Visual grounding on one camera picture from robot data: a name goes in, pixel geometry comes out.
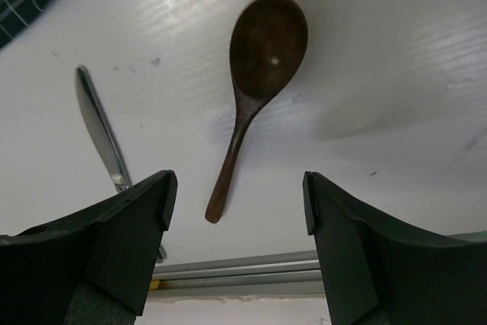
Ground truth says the brown wooden spoon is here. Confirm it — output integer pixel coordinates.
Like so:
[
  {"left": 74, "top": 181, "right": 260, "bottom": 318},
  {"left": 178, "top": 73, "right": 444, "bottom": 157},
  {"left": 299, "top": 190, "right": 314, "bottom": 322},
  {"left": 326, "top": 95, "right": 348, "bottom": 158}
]
[{"left": 205, "top": 0, "right": 308, "bottom": 224}]

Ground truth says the aluminium front rail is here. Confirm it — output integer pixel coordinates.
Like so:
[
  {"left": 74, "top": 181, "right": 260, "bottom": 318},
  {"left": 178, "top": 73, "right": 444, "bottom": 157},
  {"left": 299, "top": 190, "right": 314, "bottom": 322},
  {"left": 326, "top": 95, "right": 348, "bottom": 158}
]
[{"left": 149, "top": 250, "right": 324, "bottom": 298}]

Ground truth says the silver metal knife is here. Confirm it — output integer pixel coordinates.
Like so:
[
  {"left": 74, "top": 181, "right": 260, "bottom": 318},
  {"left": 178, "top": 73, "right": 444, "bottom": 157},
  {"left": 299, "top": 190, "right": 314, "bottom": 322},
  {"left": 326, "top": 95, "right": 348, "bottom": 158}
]
[{"left": 75, "top": 65, "right": 168, "bottom": 264}]

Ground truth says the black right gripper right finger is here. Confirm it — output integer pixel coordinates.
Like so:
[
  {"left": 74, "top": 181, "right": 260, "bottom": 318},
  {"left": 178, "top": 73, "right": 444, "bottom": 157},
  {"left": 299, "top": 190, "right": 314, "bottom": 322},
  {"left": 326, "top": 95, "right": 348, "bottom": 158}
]
[{"left": 303, "top": 172, "right": 486, "bottom": 324}]

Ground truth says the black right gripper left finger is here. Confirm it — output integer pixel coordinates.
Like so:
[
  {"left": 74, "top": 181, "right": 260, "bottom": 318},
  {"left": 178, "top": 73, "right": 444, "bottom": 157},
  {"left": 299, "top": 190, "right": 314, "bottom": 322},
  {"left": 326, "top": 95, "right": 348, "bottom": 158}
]
[{"left": 1, "top": 170, "right": 177, "bottom": 324}]

